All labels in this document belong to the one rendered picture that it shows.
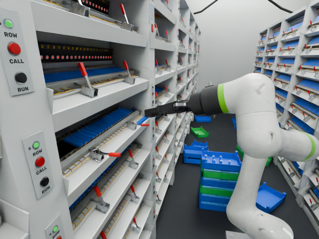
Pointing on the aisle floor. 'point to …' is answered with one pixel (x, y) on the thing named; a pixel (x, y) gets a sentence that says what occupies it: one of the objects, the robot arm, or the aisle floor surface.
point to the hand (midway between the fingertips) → (154, 112)
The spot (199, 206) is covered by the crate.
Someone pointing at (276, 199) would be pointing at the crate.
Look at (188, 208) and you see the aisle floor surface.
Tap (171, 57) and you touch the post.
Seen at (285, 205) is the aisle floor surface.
